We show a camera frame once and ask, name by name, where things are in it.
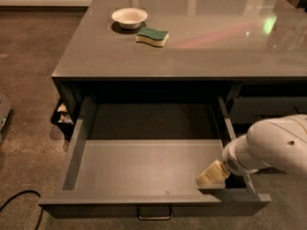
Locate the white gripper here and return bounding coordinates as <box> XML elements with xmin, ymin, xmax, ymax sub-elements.
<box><xmin>196</xmin><ymin>135</ymin><xmax>268</xmax><ymax>187</ymax></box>

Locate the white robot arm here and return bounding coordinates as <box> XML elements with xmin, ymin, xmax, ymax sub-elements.
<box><xmin>196</xmin><ymin>114</ymin><xmax>307</xmax><ymax>188</ymax></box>

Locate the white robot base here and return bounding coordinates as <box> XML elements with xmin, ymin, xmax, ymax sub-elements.
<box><xmin>0</xmin><ymin>93</ymin><xmax>12</xmax><ymax>144</ymax></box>

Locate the grey drawer cabinet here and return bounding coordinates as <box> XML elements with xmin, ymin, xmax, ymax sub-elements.
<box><xmin>51</xmin><ymin>0</ymin><xmax>307</xmax><ymax>139</ymax></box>

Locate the green yellow sponge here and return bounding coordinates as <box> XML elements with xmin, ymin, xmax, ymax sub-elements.
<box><xmin>135</xmin><ymin>27</ymin><xmax>169</xmax><ymax>47</ymax></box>

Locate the black bin with trash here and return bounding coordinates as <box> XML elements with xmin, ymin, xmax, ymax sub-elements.
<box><xmin>50</xmin><ymin>100</ymin><xmax>75</xmax><ymax>140</ymax></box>

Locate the white paper bowl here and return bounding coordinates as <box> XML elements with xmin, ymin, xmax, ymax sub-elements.
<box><xmin>111</xmin><ymin>8</ymin><xmax>148</xmax><ymax>30</ymax></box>

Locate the black floor cable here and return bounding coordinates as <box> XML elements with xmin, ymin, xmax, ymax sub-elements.
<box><xmin>0</xmin><ymin>190</ymin><xmax>44</xmax><ymax>230</ymax></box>

